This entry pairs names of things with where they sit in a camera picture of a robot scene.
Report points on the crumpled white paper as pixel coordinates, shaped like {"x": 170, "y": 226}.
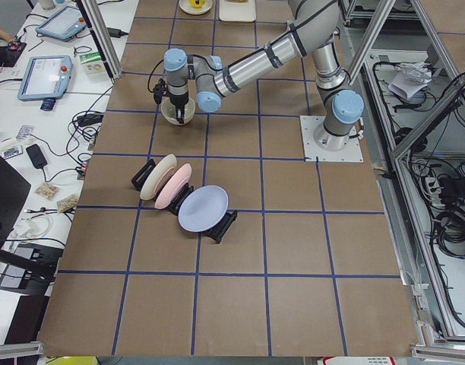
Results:
{"x": 410, "y": 79}

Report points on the far teach pendant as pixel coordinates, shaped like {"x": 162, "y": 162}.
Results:
{"x": 63, "y": 25}

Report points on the cream plate in rack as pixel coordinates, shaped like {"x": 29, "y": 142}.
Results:
{"x": 158, "y": 177}

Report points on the cream rectangular tray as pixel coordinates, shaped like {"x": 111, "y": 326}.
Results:
{"x": 237, "y": 11}

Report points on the black dish rack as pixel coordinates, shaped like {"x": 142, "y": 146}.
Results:
{"x": 216, "y": 233}

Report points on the near teach pendant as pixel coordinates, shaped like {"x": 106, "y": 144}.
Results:
{"x": 45, "y": 77}

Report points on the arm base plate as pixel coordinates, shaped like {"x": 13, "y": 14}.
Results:
{"x": 319, "y": 146}

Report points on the aluminium frame post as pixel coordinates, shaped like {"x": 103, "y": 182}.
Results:
{"x": 95, "y": 23}

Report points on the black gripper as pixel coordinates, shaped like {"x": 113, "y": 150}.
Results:
{"x": 178, "y": 100}

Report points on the pink plate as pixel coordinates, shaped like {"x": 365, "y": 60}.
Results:
{"x": 173, "y": 186}

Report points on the teach pendant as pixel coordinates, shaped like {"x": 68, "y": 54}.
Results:
{"x": 63, "y": 25}
{"x": 45, "y": 77}

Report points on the black monitor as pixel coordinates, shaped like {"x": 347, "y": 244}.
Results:
{"x": 14, "y": 190}

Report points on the green white box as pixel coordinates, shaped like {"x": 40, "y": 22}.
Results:
{"x": 91, "y": 63}

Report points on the yellow lemon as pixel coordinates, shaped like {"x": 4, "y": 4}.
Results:
{"x": 197, "y": 3}

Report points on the lavender plate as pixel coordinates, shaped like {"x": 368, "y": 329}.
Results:
{"x": 203, "y": 208}

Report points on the black smartphone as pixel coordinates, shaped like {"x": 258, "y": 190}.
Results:
{"x": 36, "y": 156}

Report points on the cream bowl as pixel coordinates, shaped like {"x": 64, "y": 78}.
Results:
{"x": 168, "y": 111}

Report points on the cream round plate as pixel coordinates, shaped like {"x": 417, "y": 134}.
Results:
{"x": 185, "y": 6}

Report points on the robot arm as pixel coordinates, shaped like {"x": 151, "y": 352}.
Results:
{"x": 310, "y": 33}

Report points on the black power adapter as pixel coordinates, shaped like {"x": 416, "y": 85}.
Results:
{"x": 89, "y": 119}

